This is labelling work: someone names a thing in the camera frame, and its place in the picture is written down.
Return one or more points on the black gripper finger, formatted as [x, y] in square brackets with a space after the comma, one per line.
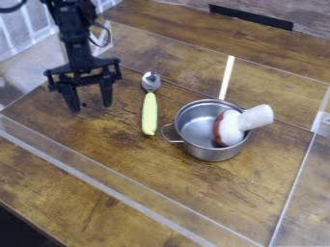
[70, 97]
[105, 90]

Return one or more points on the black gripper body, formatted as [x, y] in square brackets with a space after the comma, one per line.
[84, 69]

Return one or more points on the green handled metal spoon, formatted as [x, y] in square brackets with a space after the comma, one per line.
[151, 83]

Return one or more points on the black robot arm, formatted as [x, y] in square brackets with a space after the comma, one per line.
[73, 17]

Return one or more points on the small steel pot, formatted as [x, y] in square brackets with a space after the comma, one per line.
[191, 130]

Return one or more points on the toy mushroom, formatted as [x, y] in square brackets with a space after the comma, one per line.
[232, 123]

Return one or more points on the black bar on wall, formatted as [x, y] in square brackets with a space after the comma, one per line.
[256, 18]

